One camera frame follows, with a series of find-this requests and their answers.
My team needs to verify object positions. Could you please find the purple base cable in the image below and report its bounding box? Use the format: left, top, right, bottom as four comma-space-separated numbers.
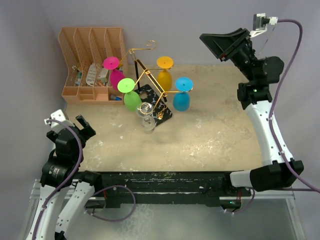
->
223, 187, 256, 216
83, 185, 136, 222

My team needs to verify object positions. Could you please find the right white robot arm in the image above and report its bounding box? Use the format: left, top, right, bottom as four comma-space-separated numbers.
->
199, 28, 304, 196

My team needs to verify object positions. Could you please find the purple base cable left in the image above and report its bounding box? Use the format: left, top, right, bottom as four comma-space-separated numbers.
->
83, 185, 136, 222

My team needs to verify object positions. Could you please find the green wine glass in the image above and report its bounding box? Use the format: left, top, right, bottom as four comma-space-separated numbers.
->
117, 78, 142, 112

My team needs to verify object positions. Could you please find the yellow wine glass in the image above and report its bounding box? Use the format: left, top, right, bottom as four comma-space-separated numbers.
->
156, 56, 174, 92

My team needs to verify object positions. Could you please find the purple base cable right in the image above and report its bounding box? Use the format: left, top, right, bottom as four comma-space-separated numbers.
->
223, 187, 256, 216

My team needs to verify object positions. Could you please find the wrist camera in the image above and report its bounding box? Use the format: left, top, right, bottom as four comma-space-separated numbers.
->
44, 109, 72, 134
250, 13, 278, 38

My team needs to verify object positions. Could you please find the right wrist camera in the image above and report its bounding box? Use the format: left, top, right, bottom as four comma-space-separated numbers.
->
250, 13, 278, 38

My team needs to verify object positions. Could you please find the gold wine glass rack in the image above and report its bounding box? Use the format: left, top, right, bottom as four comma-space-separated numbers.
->
127, 48, 179, 127

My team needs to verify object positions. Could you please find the blue grey glue stick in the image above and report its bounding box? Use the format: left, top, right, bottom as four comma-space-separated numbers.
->
109, 94, 122, 101

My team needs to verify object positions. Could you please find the pink wine glass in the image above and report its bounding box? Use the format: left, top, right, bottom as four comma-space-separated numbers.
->
103, 56, 125, 91

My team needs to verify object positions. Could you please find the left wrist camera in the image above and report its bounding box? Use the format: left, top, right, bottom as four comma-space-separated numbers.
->
44, 109, 72, 134

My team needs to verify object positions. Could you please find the small green white box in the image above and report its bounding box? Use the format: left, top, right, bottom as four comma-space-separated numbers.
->
97, 68, 110, 83

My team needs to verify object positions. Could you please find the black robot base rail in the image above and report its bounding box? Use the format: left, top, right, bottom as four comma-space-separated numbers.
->
93, 171, 252, 209

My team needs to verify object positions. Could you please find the blue wine glass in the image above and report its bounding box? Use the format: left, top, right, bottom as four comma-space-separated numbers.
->
173, 77, 194, 112

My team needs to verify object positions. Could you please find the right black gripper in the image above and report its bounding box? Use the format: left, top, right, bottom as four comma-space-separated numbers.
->
200, 28, 258, 83

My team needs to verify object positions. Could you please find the clear wine glass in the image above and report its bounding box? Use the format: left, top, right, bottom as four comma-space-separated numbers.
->
135, 102, 156, 134

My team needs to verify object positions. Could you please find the orange desk file organizer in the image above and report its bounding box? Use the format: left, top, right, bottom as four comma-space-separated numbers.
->
58, 27, 129, 106

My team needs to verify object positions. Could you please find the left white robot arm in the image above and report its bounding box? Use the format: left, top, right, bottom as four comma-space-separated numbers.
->
26, 109, 103, 240

